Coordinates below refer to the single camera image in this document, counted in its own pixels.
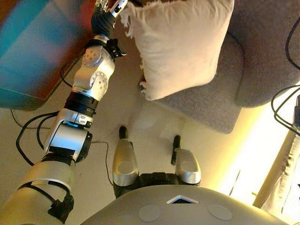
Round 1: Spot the silver right robot leg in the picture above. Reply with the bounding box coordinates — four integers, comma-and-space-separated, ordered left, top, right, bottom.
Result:
170, 135, 202, 186

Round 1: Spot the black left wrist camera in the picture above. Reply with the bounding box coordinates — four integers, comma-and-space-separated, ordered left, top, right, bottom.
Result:
106, 38, 128, 60

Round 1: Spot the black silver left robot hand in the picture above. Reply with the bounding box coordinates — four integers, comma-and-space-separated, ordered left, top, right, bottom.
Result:
90, 0, 128, 38

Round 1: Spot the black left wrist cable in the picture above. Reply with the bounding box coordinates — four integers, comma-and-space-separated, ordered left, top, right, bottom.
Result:
60, 52, 86, 88

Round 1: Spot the grey fabric armchair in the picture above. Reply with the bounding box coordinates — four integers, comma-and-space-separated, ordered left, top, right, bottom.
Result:
138, 0, 300, 135

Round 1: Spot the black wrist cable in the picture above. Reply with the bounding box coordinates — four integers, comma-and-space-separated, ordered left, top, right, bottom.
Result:
60, 52, 86, 88
285, 22, 300, 71

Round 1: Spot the white fringed cushion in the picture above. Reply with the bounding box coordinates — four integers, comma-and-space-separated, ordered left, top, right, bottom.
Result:
119, 0, 235, 101

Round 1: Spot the silver left robot leg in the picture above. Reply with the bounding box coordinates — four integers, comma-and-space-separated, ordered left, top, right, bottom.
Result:
112, 125, 141, 200

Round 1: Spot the black forearm cable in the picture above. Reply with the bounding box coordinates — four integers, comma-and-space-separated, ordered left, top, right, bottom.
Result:
15, 112, 59, 166
36, 114, 59, 150
271, 84, 300, 137

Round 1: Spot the silver robot leg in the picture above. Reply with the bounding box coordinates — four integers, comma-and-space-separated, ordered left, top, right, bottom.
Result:
112, 125, 141, 200
170, 135, 202, 186

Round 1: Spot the thin black floor cable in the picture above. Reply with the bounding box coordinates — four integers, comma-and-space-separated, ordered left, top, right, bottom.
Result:
90, 140, 115, 186
10, 109, 51, 130

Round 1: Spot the silver robot torso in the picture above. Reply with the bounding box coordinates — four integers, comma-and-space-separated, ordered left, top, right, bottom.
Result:
79, 172, 290, 225

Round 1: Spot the black left forearm cable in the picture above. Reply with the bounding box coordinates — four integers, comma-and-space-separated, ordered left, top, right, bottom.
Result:
36, 114, 59, 150
15, 112, 59, 166

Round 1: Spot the glossy brown wooden cabinet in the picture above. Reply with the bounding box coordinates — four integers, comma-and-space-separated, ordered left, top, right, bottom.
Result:
0, 0, 97, 111

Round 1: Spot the cream fabric curtain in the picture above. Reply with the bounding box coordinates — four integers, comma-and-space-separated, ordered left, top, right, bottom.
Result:
252, 130, 300, 220

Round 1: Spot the black right forearm cable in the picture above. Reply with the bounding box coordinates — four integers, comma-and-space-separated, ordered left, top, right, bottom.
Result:
271, 84, 300, 137

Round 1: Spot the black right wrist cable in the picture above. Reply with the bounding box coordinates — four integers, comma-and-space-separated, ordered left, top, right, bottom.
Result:
285, 22, 300, 71

